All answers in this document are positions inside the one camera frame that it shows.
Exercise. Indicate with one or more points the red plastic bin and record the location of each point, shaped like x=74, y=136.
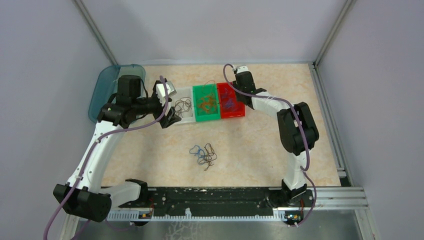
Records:
x=229, y=106

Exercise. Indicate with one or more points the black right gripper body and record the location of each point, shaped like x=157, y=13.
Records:
x=235, y=84

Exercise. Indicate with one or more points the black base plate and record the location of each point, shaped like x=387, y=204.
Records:
x=212, y=201

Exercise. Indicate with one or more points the left aluminium frame post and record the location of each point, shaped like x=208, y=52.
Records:
x=94, y=29

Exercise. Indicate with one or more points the right aluminium frame post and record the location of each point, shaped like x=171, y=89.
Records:
x=346, y=8

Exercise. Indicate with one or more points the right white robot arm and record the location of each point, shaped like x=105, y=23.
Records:
x=296, y=126

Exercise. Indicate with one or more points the right aluminium side rail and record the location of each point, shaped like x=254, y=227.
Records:
x=331, y=127

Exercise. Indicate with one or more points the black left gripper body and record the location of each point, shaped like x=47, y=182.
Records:
x=156, y=107

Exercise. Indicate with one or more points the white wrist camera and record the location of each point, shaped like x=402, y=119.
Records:
x=240, y=69
x=164, y=90

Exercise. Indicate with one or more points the green plastic bin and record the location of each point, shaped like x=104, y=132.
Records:
x=206, y=103

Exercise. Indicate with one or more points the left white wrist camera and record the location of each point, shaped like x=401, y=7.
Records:
x=164, y=90

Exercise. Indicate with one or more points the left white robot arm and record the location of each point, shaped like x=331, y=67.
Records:
x=83, y=195

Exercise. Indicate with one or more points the teal translucent plastic tray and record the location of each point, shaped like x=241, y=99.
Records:
x=107, y=84

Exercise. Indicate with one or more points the white plastic bin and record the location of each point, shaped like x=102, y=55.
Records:
x=183, y=102

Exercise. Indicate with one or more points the aluminium frame post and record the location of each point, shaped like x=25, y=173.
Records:
x=346, y=8
x=94, y=29

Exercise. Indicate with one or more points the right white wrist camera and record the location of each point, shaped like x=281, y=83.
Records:
x=240, y=69

